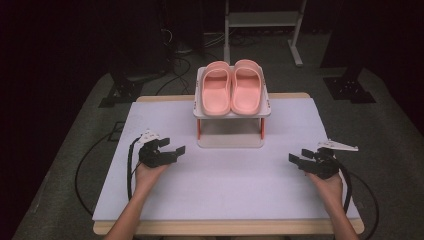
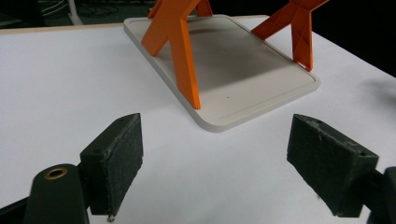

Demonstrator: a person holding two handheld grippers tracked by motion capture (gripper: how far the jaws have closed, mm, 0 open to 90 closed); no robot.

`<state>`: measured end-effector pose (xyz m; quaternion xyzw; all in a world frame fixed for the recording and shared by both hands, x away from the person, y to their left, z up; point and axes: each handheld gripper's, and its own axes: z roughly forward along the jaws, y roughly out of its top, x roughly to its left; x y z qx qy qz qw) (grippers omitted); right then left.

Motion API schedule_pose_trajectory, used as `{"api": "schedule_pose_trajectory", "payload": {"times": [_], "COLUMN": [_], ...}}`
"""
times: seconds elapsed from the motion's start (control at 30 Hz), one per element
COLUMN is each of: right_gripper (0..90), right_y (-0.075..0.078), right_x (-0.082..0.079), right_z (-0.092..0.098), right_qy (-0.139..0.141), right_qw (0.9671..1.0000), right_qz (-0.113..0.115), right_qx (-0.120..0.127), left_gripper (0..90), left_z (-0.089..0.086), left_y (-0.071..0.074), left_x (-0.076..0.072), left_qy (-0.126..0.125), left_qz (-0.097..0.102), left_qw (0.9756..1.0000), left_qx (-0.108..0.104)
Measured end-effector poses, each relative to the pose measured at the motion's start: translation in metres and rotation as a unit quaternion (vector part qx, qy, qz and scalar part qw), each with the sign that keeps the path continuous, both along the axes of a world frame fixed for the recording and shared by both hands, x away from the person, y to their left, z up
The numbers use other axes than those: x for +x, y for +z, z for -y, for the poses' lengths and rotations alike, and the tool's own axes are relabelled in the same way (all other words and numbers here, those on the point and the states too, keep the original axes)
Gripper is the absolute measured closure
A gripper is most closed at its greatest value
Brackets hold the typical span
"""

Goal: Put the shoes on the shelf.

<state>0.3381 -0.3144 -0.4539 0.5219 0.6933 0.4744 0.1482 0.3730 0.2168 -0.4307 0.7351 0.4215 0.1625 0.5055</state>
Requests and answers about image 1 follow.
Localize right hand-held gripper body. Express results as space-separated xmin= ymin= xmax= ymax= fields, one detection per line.
xmin=301 ymin=139 xmax=360 ymax=180

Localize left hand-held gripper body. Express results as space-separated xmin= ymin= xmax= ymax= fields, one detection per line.
xmin=137 ymin=128 xmax=178 ymax=169

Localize white two-tier shoe rack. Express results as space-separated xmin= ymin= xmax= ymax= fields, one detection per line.
xmin=192 ymin=64 xmax=272 ymax=150

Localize pink slipper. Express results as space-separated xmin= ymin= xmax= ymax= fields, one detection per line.
xmin=200 ymin=60 xmax=233 ymax=117
xmin=230 ymin=59 xmax=263 ymax=117

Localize person's left hand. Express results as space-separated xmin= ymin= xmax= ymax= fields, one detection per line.
xmin=133 ymin=161 xmax=170 ymax=198

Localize person's right hand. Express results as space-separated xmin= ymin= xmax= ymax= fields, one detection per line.
xmin=305 ymin=170 xmax=345 ymax=210

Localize white table mat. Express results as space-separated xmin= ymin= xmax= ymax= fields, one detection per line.
xmin=92 ymin=97 xmax=361 ymax=222

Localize black stand base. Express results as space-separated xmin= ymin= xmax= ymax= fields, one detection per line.
xmin=322 ymin=66 xmax=377 ymax=105
xmin=98 ymin=70 xmax=145 ymax=109

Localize wooden table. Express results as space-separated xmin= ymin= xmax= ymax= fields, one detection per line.
xmin=92 ymin=92 xmax=365 ymax=237

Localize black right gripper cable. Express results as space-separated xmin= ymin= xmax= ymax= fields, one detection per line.
xmin=334 ymin=159 xmax=381 ymax=240

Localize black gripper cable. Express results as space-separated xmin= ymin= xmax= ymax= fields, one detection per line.
xmin=334 ymin=159 xmax=381 ymax=240
xmin=74 ymin=132 xmax=145 ymax=216

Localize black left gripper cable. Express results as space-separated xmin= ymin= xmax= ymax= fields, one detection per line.
xmin=74 ymin=132 xmax=145 ymax=216

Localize black floor cables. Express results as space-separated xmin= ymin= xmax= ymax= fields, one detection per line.
xmin=154 ymin=26 xmax=225 ymax=97

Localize white metal desk frame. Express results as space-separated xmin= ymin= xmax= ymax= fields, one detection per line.
xmin=222 ymin=0 xmax=308 ymax=68

